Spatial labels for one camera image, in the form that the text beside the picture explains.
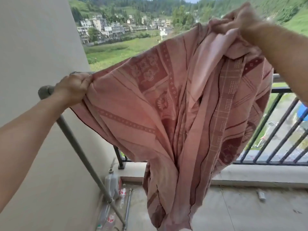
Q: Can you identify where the person's left hand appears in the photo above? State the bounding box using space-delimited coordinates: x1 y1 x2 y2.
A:
53 72 94 106

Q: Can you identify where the person's right hand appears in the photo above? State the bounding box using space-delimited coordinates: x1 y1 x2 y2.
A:
209 2 265 42

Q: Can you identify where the black metal balcony railing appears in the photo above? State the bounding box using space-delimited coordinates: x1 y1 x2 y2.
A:
113 74 308 170

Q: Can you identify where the pink patterned bed sheet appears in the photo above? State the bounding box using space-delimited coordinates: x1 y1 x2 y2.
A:
70 18 275 231

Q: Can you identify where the person's left forearm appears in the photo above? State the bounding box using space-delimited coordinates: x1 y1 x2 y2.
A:
0 92 73 205

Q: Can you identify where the person's right forearm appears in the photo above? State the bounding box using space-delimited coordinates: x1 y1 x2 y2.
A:
240 21 308 106

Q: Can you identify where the grey metal pipe drying rack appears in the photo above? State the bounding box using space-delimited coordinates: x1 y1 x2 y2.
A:
38 71 287 231

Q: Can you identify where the cluster of village houses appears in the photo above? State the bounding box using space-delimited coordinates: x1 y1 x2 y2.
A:
77 14 174 45

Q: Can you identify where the white plastic jug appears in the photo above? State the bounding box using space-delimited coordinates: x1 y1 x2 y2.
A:
104 168 123 200

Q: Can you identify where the blue roof canopy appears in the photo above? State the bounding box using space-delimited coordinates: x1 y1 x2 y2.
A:
297 104 308 122

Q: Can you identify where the clear plastic bottle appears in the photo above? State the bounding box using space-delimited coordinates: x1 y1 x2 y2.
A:
119 184 128 210
96 204 116 231

